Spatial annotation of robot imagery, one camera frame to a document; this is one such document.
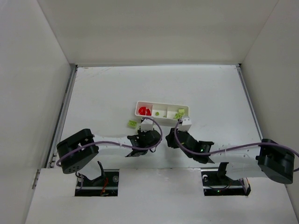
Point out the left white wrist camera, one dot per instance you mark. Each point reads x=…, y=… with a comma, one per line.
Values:
x=147, y=124

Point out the red round lego piece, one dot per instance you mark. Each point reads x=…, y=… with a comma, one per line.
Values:
x=142, y=111

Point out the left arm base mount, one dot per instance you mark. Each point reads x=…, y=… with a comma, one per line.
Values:
x=105, y=185

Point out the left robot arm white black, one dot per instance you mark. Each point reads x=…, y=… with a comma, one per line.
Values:
x=78, y=150

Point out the green lego brick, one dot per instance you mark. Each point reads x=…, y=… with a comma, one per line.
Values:
x=181, y=112
x=178, y=116

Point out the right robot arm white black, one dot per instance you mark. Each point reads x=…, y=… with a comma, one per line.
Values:
x=263, y=159

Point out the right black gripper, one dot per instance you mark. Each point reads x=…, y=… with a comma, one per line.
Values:
x=178, y=134

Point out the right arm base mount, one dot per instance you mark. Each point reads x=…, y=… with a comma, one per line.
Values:
x=216, y=183

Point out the white three-compartment tray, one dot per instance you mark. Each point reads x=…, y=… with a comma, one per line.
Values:
x=164, y=109

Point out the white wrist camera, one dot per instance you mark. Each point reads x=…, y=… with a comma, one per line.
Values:
x=185, y=124
x=147, y=124

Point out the large green lego plate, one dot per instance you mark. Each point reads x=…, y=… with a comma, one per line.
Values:
x=132, y=124

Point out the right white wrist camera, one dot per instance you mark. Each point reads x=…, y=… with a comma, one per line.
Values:
x=185, y=124

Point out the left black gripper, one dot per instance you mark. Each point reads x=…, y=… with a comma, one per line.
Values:
x=145, y=134

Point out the red lego brick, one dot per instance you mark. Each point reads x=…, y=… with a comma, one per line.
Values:
x=147, y=112

